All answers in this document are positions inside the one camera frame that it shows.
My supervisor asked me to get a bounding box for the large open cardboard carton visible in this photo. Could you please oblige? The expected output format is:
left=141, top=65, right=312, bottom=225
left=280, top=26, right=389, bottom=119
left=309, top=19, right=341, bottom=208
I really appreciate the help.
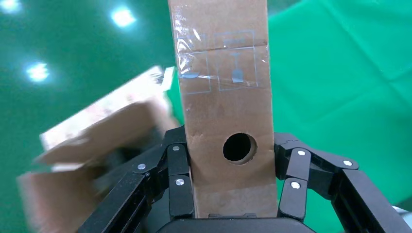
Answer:
left=17, top=66, right=180, bottom=233

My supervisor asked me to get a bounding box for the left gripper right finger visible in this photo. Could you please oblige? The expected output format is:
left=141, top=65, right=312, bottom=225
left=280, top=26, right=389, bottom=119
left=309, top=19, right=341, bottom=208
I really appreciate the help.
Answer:
left=274, top=132, right=412, bottom=233

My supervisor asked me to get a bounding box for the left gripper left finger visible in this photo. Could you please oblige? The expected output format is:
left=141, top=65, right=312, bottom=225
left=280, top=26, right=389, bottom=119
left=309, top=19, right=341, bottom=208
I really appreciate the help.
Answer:
left=77, top=125, right=195, bottom=233

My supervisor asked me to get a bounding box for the small cardboard box with hole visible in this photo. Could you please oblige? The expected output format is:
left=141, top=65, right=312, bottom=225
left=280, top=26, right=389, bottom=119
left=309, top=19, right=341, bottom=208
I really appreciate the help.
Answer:
left=167, top=0, right=279, bottom=219

